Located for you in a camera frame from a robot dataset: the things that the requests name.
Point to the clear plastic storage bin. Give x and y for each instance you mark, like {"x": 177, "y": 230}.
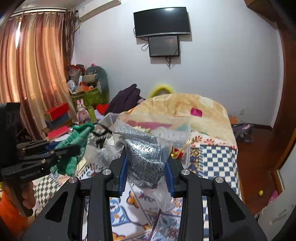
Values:
{"x": 172, "y": 129}

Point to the brown wooden door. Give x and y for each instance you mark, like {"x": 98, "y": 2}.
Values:
{"x": 285, "y": 120}

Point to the pink rabbit figurine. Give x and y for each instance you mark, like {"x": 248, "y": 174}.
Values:
{"x": 82, "y": 113}

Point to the red book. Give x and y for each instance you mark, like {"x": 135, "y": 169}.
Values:
{"x": 57, "y": 132}

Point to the white bag with black straps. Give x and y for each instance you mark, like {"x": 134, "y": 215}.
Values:
{"x": 101, "y": 133}

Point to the green bottle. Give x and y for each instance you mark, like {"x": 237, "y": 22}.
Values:
{"x": 92, "y": 114}

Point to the orange striped curtain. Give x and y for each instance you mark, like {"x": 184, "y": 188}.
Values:
{"x": 34, "y": 63}

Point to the green knitted cloth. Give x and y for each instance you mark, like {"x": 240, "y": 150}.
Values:
{"x": 76, "y": 145}

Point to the red velvet drawstring pouch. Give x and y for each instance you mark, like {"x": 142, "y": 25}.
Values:
{"x": 179, "y": 150}

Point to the person left hand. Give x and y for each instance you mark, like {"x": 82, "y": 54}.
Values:
{"x": 9, "y": 207}

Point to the large black wall television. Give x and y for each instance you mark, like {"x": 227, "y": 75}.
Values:
{"x": 161, "y": 21}

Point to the small black wall monitor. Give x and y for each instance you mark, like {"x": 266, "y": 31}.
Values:
{"x": 164, "y": 46}

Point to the yellow fleece blanket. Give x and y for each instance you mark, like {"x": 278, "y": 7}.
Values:
{"x": 209, "y": 119}

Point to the red cushion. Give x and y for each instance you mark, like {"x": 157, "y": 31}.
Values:
{"x": 101, "y": 108}

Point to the dark purple clothing pile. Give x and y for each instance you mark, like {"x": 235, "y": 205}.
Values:
{"x": 125, "y": 100}

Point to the white air conditioner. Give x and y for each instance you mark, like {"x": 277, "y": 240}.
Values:
{"x": 89, "y": 9}

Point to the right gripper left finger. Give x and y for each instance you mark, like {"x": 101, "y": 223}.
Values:
{"x": 62, "y": 217}

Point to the green storage box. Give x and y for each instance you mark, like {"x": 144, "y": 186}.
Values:
{"x": 91, "y": 97}

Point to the red gift box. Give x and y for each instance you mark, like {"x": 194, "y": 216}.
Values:
{"x": 57, "y": 111}

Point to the grey green plush toy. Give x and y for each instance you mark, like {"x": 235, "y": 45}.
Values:
{"x": 96, "y": 76}

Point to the silver fabric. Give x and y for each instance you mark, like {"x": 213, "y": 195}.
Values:
{"x": 147, "y": 155}

